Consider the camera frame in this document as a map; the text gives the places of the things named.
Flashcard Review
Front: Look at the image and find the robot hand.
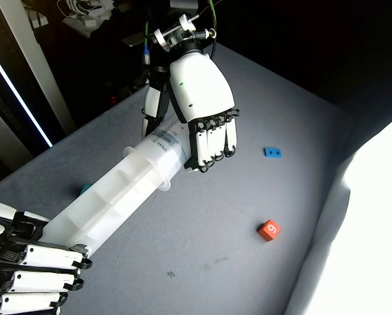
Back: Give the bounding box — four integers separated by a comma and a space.
141, 52, 241, 174
0, 198, 94, 315

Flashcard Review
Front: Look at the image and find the white post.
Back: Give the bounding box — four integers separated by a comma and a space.
0, 0, 77, 134

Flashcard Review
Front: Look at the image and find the red cube with number nine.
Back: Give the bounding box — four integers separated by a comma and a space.
257, 219, 281, 243

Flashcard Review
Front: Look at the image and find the green cable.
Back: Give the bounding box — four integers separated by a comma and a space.
144, 18, 151, 65
207, 0, 219, 32

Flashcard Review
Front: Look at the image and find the large translucent white syringe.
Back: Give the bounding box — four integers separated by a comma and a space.
41, 119, 201, 254

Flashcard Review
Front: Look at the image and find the grey table cloth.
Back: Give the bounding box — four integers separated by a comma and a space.
0, 42, 353, 315

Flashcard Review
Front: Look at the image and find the white clutter pile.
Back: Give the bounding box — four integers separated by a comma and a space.
56, 0, 115, 37

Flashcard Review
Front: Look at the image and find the white light strip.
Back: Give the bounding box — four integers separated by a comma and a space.
0, 41, 54, 148

